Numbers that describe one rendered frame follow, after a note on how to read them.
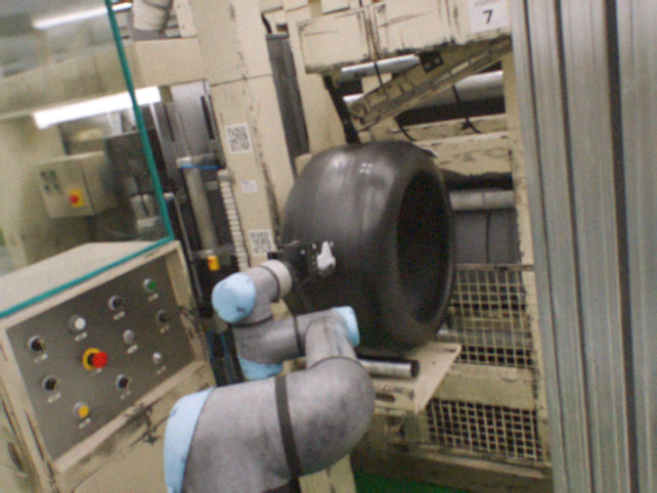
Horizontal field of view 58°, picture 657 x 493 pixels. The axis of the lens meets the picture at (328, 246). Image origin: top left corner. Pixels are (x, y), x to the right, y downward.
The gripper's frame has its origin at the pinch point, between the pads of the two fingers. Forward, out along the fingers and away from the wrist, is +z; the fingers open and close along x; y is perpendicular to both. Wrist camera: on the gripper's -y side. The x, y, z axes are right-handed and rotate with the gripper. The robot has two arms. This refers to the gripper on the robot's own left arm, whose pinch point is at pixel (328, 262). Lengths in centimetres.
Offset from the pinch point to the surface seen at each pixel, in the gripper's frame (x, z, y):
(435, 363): -7, 38, -39
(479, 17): -26, 41, 51
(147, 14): 82, 41, 73
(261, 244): 33.2, 19.8, 0.1
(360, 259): -7.0, 1.6, 0.4
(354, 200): -4.8, 6.0, 12.9
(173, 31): 673, 693, 222
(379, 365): -1.6, 15.6, -30.6
